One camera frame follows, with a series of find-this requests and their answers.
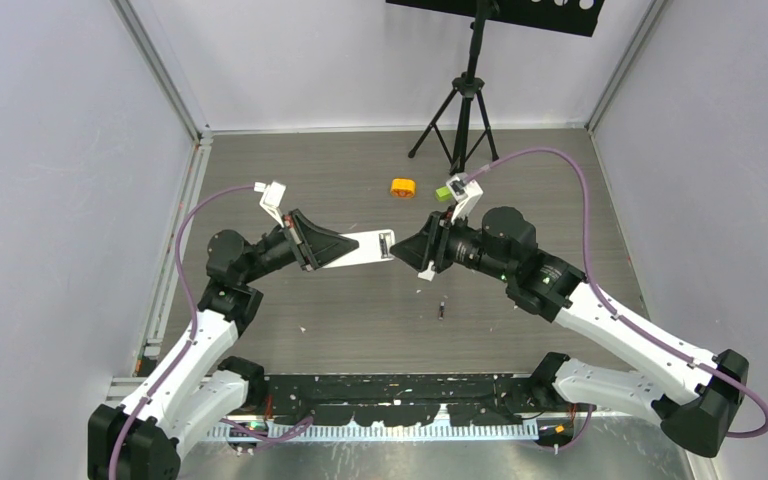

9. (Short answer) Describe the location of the black perforated panel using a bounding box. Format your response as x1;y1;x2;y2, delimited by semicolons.
386;0;605;37

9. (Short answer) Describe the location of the black tripod stand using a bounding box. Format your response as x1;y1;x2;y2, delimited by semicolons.
407;0;500;175

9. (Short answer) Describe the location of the green block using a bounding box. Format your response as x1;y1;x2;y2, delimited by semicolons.
435;186;452;202

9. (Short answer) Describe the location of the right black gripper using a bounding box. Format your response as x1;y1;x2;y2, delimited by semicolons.
390;205;513;282

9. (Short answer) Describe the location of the white battery cover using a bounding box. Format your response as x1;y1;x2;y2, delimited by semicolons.
417;262;436;282

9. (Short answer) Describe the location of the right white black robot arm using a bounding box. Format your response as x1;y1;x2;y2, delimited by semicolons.
390;206;749;458

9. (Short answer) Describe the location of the orange yellow plastic object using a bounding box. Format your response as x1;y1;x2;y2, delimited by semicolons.
390;178;417;198

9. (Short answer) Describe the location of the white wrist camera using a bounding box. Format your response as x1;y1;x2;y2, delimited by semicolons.
445;173;483;223
253;181;286;226

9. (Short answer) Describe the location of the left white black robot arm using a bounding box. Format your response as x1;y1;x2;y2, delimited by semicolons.
87;210;360;479

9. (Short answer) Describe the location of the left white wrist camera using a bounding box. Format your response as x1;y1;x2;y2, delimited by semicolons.
253;181;286;226

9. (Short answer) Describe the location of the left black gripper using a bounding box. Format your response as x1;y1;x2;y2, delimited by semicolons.
241;209;358;285

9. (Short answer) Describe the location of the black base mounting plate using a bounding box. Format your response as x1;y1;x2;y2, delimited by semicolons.
232;373;587;427

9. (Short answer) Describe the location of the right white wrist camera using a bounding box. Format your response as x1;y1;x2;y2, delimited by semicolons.
445;173;483;223

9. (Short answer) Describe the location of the aluminium frame rail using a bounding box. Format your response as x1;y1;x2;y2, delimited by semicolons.
100;370;703;444

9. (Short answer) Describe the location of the white remote control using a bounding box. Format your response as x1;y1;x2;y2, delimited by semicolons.
324;229;396;269

